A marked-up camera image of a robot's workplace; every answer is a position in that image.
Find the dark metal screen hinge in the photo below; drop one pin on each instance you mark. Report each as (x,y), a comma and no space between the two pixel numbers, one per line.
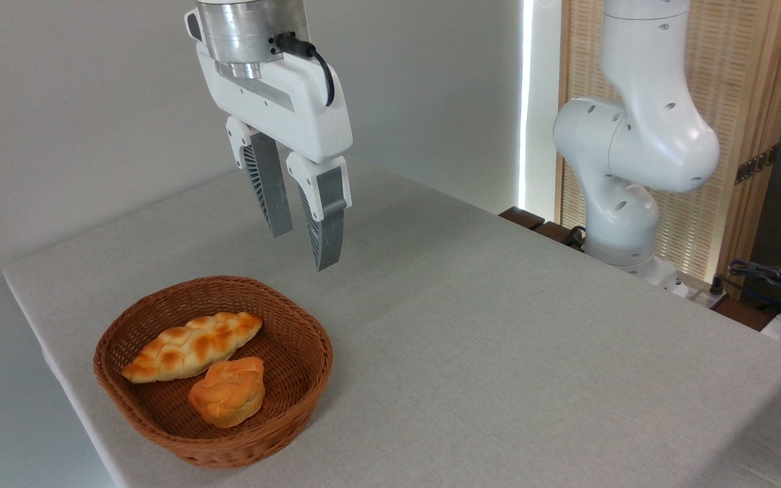
(756,165)

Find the white power strip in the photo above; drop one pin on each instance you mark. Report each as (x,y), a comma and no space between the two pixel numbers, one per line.
(699,293)

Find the brown woven wicker basket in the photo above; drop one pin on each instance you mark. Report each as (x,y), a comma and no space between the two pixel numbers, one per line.
(282,407)

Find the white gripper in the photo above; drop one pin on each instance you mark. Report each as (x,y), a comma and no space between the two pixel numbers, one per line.
(302,108)

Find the grey fabric tablecloth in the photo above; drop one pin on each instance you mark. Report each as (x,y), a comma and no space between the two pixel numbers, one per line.
(499,352)

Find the white vertical light strip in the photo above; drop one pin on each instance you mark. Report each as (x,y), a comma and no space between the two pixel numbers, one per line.
(525,102)

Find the wooden rattan folding screen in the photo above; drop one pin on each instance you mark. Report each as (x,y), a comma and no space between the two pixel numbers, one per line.
(743,68)

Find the long braided bread loaf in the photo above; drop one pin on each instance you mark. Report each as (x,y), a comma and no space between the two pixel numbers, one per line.
(190,347)

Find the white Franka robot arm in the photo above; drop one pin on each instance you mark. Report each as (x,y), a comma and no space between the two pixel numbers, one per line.
(641,129)

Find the round orange bread bun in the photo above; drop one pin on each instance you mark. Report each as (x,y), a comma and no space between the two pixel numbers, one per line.
(228,393)

